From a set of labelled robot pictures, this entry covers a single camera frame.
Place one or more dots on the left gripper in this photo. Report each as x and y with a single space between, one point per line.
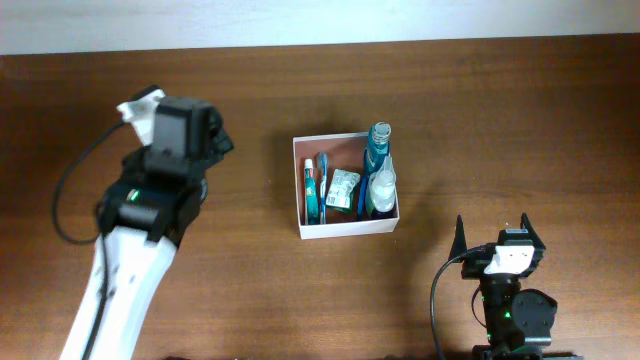
220 140

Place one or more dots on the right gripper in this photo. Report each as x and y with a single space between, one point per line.
475 265

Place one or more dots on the blue toothbrush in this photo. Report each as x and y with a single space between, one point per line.
322 163

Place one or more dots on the Colgate toothpaste tube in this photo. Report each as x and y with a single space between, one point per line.
312 214

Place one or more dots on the clear pump soap bottle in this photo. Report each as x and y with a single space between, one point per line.
381 192

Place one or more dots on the green white soap box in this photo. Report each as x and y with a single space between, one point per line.
340 195

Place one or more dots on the blue disposable razor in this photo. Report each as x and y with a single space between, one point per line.
362 198

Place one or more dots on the blue mouthwash bottle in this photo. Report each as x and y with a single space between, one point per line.
378 147

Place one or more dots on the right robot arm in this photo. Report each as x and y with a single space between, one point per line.
518 321

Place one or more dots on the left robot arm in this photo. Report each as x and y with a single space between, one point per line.
142 219

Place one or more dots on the white cardboard box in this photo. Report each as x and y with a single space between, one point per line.
345 151

